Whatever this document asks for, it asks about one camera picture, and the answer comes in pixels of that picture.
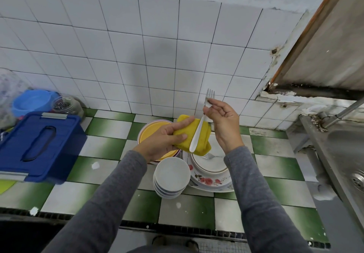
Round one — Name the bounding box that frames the lime green plastic bowl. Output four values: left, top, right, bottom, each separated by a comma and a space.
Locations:
0, 179, 17, 195

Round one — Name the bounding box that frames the blue plastic box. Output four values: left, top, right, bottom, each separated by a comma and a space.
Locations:
0, 112, 87, 184

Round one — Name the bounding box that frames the person's right forearm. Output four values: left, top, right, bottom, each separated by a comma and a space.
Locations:
224, 145, 314, 253

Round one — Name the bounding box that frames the person's black shoe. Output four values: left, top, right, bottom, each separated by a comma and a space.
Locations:
152, 236, 169, 248
185, 239, 201, 252

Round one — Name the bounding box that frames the blue plastic bowl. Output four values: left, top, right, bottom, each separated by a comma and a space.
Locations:
11, 89, 60, 118

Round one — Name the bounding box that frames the stainless steel sink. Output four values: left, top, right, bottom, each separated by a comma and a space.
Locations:
300, 114, 364, 234

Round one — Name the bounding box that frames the stack of small white bowls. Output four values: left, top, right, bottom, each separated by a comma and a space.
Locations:
153, 157, 192, 200

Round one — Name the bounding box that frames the person's left hand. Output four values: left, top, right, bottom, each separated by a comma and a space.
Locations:
132, 117, 195, 164

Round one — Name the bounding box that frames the metal faucet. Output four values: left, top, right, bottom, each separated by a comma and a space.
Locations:
321, 96, 364, 130

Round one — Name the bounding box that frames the clear plastic bag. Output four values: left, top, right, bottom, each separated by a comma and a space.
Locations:
0, 68, 32, 131

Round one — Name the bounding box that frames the glass jar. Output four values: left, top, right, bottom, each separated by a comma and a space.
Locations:
50, 95, 85, 120

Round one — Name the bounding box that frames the person's right hand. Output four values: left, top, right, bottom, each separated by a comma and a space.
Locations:
203, 98, 245, 154

